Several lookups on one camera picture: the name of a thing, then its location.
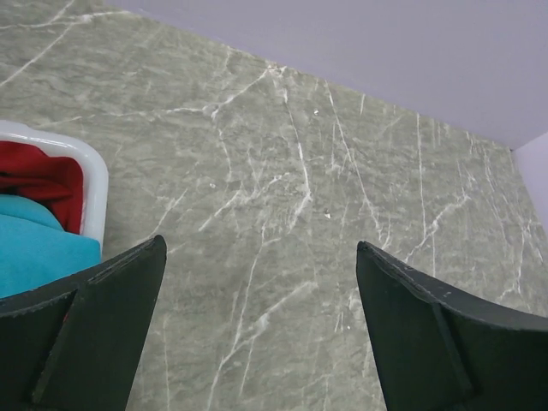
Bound teal t shirt in basket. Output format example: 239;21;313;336
1;194;101;298

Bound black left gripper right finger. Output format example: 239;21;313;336
356;241;547;410

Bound red t shirt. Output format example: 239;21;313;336
1;141;84;234

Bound white plastic laundry basket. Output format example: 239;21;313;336
1;120;109;250

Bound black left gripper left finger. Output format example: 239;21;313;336
1;235;167;410

